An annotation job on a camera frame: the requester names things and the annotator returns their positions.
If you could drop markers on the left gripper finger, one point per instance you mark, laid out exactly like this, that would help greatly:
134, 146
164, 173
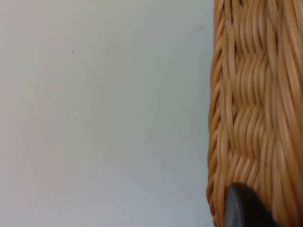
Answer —
243, 208

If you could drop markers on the pale brown wicker basket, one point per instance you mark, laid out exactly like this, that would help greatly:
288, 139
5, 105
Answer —
255, 94

